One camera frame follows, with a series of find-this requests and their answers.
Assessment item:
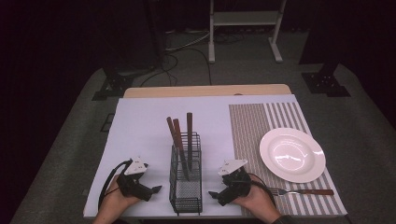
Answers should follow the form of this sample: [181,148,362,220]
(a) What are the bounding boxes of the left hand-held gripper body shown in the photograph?
[116,156,154,202]

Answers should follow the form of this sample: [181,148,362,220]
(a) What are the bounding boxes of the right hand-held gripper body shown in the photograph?
[217,159,253,207]

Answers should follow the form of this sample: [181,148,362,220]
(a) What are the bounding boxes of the person's left hand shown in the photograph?
[98,175,142,219]

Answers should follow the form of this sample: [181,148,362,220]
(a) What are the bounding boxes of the person's right hand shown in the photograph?
[231,182,282,223]

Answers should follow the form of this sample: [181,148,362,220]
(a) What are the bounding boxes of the grey striped placemat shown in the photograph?
[228,101,348,217]

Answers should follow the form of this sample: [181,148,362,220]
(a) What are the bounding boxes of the brown wooden chopsticks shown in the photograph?
[165,116,190,181]

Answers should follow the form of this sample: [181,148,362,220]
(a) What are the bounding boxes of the white round plate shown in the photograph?
[259,127,327,184]

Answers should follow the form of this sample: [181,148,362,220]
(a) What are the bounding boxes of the white table cover sheet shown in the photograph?
[82,94,298,218]

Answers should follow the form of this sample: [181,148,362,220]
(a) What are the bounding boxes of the wooden table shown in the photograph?
[122,83,293,100]

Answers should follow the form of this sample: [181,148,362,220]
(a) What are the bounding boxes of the black stand base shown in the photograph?
[300,62,352,98]
[91,62,135,102]

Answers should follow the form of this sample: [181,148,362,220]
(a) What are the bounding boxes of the dark upright pole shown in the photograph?
[142,0,166,64]

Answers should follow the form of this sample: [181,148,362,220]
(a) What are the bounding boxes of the white metal stand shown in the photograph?
[207,0,288,65]

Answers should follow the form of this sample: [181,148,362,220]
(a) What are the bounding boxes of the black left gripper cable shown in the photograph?
[97,159,133,211]

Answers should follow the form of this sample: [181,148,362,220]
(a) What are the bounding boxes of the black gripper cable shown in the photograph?
[97,159,133,211]
[247,172,278,207]

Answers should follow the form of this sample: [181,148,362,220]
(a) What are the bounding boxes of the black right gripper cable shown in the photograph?
[247,172,278,207]

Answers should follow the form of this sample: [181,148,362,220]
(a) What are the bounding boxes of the black wire mesh cutlery holder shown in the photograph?
[168,132,204,217]

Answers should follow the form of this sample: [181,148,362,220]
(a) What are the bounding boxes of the brown-handled cutlery piece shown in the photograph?
[173,118,191,181]
[186,112,193,173]

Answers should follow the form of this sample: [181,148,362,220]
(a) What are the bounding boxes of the dark rectangular floor frame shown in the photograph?
[99,113,116,133]

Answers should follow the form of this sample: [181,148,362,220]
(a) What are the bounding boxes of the brown-handled metal fork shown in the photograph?
[267,187,335,197]

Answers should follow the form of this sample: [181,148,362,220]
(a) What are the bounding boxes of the black floor cable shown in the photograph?
[139,46,214,88]

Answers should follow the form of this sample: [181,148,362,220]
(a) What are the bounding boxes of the white floor cable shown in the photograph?
[164,28,211,52]

